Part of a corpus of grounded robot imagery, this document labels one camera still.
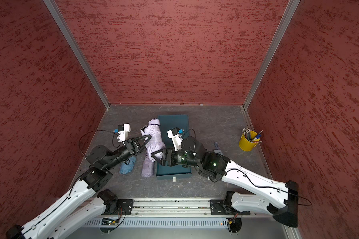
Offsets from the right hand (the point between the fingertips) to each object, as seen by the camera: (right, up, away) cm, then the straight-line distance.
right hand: (157, 158), depth 61 cm
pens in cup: (+48, +9, +24) cm, 54 cm away
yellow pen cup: (+56, +7, +31) cm, 64 cm away
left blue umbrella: (-22, -10, +23) cm, 33 cm away
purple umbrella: (-1, +7, -2) cm, 7 cm away
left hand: (-3, +7, 0) cm, 8 cm away
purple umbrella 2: (-9, -13, +22) cm, 27 cm away
